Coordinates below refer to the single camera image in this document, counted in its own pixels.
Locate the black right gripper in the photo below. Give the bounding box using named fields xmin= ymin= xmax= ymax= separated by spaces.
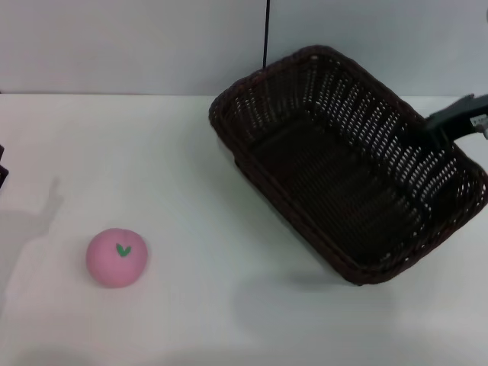
xmin=422 ymin=92 xmax=488 ymax=149

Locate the dark brown woven basket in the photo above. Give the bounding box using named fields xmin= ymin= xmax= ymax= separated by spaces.
xmin=208 ymin=44 xmax=488 ymax=287

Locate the pink peach toy ball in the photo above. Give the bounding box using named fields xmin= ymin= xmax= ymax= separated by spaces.
xmin=85 ymin=227 xmax=149 ymax=289

